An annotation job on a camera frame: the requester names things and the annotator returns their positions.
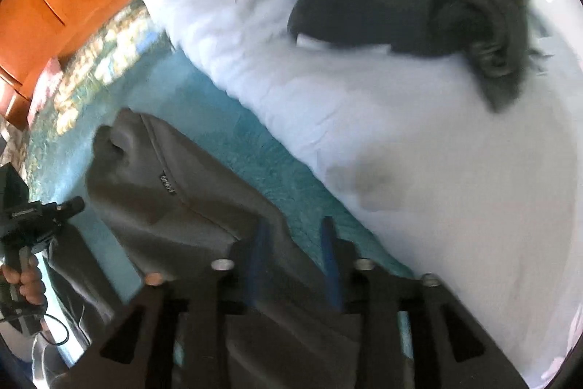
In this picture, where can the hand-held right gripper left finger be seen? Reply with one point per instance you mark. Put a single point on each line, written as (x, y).
(259, 261)

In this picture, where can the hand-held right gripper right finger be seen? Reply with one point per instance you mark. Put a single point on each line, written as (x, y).
(330, 266)

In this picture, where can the person's left hand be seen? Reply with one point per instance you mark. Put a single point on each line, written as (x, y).
(32, 284)

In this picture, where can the light blue floral duvet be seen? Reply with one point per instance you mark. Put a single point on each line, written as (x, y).
(410, 165)

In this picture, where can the grey ribbed garment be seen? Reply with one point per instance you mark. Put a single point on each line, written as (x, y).
(483, 6)

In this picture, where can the grey fleece pants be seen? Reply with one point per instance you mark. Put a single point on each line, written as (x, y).
(191, 211)

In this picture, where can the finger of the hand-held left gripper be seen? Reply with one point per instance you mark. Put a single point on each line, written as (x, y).
(70, 209)

